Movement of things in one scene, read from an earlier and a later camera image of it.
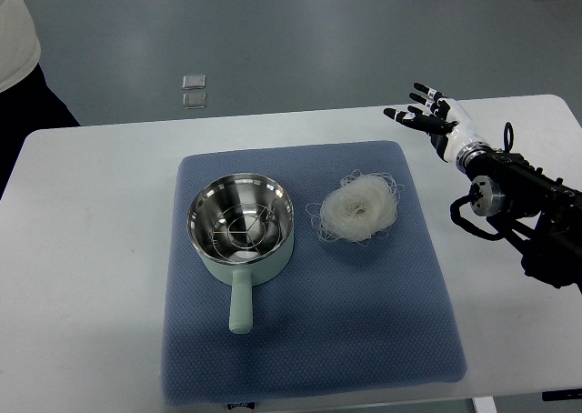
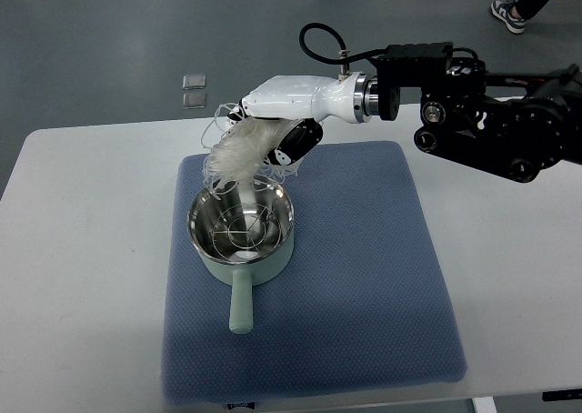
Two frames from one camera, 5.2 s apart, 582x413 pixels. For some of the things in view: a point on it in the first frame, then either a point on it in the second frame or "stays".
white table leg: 485,405 stays
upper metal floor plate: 194,82 stays
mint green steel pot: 241,227 stays
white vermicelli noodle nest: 362,208 → 235,146
